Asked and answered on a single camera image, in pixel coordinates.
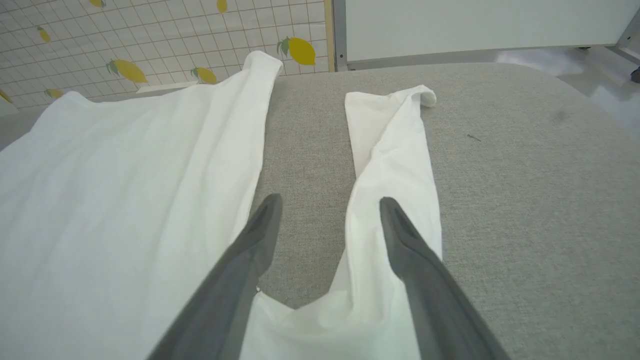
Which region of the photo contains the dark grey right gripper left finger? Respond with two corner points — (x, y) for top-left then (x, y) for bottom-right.
(147, 193), (284, 360)

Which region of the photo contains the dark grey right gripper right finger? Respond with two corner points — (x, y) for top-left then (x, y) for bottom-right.
(379, 196), (510, 360)

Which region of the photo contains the white garment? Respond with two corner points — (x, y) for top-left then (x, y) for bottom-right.
(0, 50), (443, 360)

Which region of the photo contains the lemon print tile panel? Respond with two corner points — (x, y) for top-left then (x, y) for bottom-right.
(0, 0), (335, 110)

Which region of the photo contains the white board panel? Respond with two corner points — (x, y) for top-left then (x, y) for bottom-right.
(332, 0), (640, 72)

